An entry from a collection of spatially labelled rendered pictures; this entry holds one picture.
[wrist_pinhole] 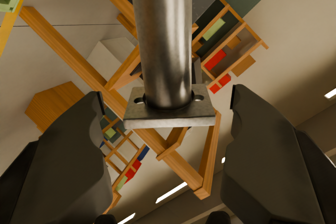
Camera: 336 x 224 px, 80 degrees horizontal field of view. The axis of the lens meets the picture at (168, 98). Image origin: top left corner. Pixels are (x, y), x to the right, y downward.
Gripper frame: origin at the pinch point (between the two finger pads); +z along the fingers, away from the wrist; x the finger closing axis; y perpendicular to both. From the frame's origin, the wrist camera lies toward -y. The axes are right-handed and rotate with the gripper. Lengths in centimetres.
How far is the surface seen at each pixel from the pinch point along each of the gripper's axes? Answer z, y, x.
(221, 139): 486, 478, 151
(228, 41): 497, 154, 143
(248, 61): 480, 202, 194
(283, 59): 501, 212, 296
